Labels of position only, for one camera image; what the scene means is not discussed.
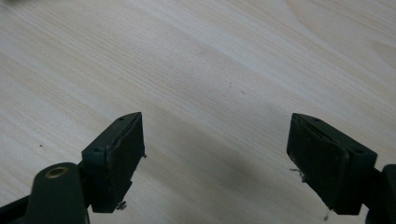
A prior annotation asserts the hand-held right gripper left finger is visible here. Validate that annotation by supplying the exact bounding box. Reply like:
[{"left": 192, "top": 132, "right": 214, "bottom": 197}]
[{"left": 80, "top": 111, "right": 147, "bottom": 214}]

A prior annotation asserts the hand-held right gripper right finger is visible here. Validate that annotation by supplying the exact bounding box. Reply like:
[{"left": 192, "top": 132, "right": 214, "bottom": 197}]
[{"left": 286, "top": 112, "right": 378, "bottom": 217}]

